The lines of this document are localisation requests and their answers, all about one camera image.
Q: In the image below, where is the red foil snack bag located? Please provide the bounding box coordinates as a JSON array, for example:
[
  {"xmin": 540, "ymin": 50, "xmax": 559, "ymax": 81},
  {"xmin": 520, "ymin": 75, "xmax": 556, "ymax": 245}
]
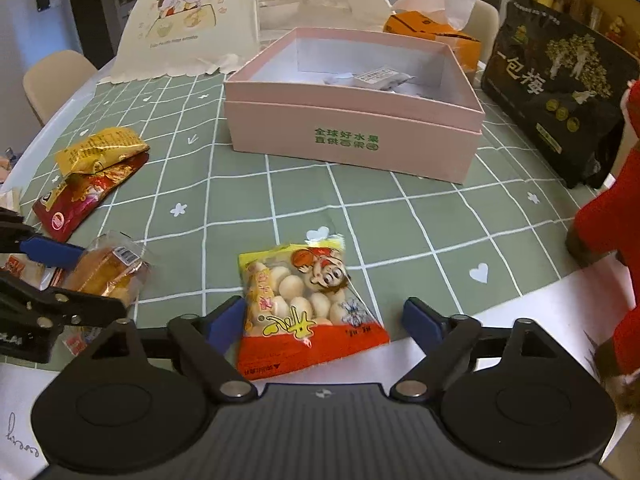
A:
[{"xmin": 32, "ymin": 152, "xmax": 150, "ymax": 243}]

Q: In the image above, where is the clear bread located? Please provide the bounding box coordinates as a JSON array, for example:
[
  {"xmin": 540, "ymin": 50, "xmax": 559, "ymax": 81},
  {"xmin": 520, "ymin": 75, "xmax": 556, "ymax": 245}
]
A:
[{"xmin": 62, "ymin": 231, "xmax": 151, "ymax": 309}]

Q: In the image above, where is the round biscuit snack bag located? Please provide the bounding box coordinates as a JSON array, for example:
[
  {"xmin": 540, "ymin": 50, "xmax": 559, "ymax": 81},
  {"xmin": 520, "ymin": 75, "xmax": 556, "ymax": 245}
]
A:
[{"xmin": 236, "ymin": 226, "xmax": 390, "ymax": 380}]

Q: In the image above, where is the yellow snack packet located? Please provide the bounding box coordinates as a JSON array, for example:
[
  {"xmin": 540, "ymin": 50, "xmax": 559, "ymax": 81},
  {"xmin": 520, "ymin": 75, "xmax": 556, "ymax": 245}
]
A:
[{"xmin": 54, "ymin": 127, "xmax": 150, "ymax": 178}]

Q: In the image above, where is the silver grey snack packet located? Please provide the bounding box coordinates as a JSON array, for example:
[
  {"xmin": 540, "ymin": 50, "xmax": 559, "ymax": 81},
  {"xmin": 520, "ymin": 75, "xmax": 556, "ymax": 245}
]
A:
[{"xmin": 323, "ymin": 66, "xmax": 414, "ymax": 91}]

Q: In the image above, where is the rice cracker packet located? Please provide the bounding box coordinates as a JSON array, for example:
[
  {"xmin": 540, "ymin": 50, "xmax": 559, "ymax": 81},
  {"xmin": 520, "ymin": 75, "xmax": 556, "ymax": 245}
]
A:
[{"xmin": 0, "ymin": 254, "xmax": 65, "ymax": 290}]

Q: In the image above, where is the green checked tablecloth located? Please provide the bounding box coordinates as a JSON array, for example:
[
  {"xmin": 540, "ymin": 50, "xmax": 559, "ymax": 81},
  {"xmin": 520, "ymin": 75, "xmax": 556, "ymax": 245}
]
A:
[{"xmin": 0, "ymin": 66, "xmax": 622, "ymax": 376}]

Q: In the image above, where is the red plush monkey toy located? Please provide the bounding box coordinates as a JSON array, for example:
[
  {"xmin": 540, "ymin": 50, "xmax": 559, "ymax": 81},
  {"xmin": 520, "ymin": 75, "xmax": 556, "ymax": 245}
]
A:
[{"xmin": 564, "ymin": 78, "xmax": 640, "ymax": 411}]

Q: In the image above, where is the pink cardboard box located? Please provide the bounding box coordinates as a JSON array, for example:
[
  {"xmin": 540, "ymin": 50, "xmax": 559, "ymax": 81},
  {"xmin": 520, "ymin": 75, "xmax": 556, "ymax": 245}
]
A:
[{"xmin": 224, "ymin": 27, "xmax": 485, "ymax": 183}]

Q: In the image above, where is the black plum snack bag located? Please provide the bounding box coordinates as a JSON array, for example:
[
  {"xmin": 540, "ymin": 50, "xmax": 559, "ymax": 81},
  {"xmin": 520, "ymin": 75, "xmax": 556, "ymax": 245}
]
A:
[{"xmin": 482, "ymin": 0, "xmax": 639, "ymax": 188}]

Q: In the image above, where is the cream mesh food cover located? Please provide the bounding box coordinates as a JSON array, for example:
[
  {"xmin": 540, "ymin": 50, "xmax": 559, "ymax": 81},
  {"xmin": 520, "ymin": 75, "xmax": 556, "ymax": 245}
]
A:
[{"xmin": 105, "ymin": 0, "xmax": 392, "ymax": 84}]

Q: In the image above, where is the orange tissue box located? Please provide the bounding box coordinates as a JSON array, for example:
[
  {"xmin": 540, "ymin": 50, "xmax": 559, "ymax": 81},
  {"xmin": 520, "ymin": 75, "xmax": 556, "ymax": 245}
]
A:
[{"xmin": 383, "ymin": 0, "xmax": 482, "ymax": 80}]

